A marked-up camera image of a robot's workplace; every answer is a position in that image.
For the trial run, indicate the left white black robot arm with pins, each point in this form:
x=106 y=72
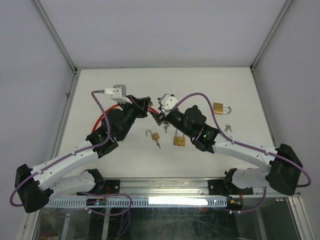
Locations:
x=100 y=142

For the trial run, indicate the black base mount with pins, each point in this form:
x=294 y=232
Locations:
x=110 y=186
x=217 y=187

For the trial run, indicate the left aluminium frame post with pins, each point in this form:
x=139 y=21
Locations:
x=54 y=34

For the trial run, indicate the right aluminium frame post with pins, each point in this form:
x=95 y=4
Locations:
x=271 y=33

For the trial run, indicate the grey slotted cable duct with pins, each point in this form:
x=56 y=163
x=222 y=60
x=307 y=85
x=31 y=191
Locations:
x=138 y=202

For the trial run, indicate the aluminium front rail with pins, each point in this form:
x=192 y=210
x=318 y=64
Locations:
x=162 y=186

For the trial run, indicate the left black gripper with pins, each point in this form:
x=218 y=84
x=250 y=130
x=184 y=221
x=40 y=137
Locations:
x=141 y=107

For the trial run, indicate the wide brass padlock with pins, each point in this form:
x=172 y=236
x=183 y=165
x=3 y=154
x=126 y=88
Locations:
x=221 y=109

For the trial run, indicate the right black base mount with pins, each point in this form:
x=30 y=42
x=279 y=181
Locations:
x=217 y=187

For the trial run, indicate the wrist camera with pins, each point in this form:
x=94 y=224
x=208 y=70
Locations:
x=166 y=103
x=118 y=94

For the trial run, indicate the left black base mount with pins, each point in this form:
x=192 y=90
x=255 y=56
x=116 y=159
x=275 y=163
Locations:
x=110 y=186

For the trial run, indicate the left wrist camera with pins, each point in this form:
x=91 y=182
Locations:
x=118 y=94

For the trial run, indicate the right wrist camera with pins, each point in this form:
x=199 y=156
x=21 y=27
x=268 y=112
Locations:
x=166 y=103

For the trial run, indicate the small brass padlock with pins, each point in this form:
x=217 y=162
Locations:
x=154 y=136

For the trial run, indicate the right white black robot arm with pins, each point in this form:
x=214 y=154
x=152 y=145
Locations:
x=275 y=167

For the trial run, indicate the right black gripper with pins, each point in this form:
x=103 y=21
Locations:
x=160 y=118

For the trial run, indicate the aluminium frame post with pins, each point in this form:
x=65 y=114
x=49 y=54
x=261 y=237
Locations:
x=271 y=33
x=54 y=34

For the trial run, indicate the long shackle brass padlock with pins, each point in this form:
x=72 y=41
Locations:
x=179 y=141

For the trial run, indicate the keys beside wide padlock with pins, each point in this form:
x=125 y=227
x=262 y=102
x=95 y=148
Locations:
x=228 y=128

